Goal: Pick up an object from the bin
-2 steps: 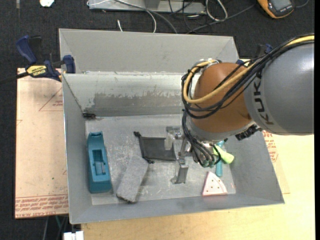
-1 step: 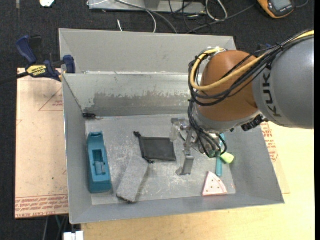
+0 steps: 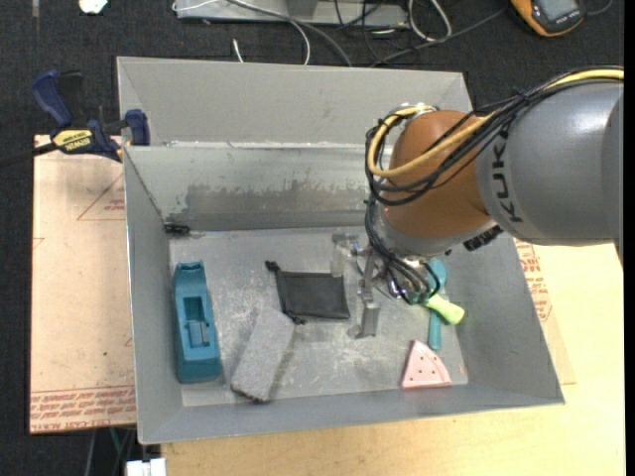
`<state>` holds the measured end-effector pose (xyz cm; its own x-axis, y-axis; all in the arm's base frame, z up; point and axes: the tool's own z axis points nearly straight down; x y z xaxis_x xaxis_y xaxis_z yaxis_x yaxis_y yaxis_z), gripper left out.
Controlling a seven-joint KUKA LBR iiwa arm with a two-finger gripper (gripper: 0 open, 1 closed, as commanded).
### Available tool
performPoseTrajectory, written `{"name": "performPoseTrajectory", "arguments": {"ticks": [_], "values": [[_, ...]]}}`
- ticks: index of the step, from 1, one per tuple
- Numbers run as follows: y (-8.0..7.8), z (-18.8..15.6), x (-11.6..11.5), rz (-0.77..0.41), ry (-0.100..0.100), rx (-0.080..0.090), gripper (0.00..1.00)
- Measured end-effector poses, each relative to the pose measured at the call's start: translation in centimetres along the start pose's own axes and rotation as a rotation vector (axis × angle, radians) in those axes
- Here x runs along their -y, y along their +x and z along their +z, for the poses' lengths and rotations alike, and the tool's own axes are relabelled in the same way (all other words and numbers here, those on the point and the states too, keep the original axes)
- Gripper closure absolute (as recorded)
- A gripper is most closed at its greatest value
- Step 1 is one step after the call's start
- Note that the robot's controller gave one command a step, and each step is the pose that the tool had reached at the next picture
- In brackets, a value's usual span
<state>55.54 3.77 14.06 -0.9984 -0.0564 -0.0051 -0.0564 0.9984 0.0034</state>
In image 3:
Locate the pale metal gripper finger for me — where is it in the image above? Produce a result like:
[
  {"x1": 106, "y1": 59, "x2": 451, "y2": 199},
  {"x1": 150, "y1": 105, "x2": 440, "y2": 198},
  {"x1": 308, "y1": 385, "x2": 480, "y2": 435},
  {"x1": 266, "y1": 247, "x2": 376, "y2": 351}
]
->
[
  {"x1": 346, "y1": 301, "x2": 383, "y2": 340},
  {"x1": 329, "y1": 233, "x2": 360, "y2": 279}
]

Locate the pink triangular sanding pad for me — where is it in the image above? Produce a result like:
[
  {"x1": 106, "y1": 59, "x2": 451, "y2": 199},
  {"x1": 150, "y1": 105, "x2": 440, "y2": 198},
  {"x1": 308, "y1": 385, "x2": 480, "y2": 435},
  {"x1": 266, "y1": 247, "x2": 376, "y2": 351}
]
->
[{"x1": 400, "y1": 339, "x2": 453, "y2": 390}]

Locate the grey sponge block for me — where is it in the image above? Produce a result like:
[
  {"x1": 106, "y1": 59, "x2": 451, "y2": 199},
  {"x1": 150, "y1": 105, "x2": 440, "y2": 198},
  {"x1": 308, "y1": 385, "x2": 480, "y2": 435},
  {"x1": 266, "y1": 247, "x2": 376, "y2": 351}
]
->
[{"x1": 229, "y1": 304, "x2": 297, "y2": 405}]

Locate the grey metal bin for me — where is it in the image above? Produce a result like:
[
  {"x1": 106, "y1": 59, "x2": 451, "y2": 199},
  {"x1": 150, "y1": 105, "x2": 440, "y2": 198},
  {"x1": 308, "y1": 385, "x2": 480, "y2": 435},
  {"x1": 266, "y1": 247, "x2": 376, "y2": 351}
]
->
[{"x1": 116, "y1": 56, "x2": 566, "y2": 445}]

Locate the teal tape dispenser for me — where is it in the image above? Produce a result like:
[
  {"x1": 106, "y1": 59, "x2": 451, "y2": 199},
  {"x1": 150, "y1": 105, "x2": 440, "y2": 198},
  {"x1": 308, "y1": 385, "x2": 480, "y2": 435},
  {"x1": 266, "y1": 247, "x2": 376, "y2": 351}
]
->
[{"x1": 171, "y1": 260, "x2": 223, "y2": 385}]

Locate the brown cardboard board, red print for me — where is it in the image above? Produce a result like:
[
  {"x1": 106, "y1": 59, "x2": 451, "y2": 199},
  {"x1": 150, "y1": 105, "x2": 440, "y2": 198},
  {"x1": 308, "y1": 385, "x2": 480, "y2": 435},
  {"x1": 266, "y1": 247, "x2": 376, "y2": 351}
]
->
[{"x1": 29, "y1": 134, "x2": 577, "y2": 435}]

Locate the black drawstring pouch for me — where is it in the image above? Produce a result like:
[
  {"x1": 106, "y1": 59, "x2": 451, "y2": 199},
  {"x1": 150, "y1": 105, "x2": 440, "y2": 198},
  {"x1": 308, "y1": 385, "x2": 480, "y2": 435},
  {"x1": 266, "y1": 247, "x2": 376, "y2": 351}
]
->
[{"x1": 264, "y1": 260, "x2": 351, "y2": 325}]

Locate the light green tool handle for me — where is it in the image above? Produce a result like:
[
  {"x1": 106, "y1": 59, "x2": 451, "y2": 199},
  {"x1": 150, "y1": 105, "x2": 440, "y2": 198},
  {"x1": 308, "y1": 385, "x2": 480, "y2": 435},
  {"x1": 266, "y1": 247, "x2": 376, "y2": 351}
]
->
[{"x1": 422, "y1": 294, "x2": 466, "y2": 326}]

